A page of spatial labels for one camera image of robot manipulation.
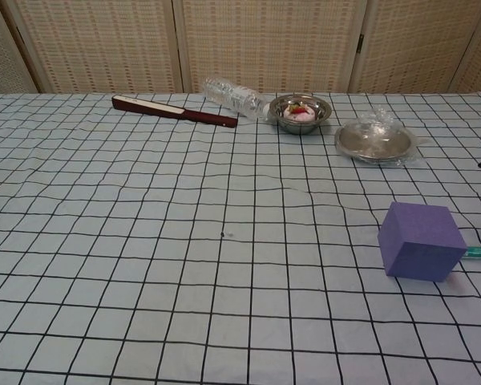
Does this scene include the purple foam cube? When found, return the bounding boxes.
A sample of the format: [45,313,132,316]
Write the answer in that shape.
[377,201,468,285]

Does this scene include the woven folding screen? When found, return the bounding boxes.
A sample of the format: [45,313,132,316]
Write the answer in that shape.
[0,0,481,95]

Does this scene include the dark red folded fan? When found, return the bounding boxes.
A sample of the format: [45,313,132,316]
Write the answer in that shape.
[111,95,239,128]

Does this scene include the stainless steel bowl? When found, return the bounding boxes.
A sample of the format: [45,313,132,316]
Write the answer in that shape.
[269,94,333,136]

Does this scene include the pink toy cake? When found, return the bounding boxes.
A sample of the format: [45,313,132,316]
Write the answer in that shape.
[283,103,317,123]

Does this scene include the clear plastic water bottle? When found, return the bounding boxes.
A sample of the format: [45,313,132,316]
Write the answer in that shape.
[204,77,272,120]

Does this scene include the light blue checked tablecloth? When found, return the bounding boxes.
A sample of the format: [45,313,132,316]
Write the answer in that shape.
[0,91,481,385]

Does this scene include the plastic-wrapped metal plate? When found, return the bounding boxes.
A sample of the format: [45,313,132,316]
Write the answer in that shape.
[334,104,430,168]

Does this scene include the stainless steel lid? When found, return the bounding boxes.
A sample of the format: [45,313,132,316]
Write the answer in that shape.
[335,122,414,165]

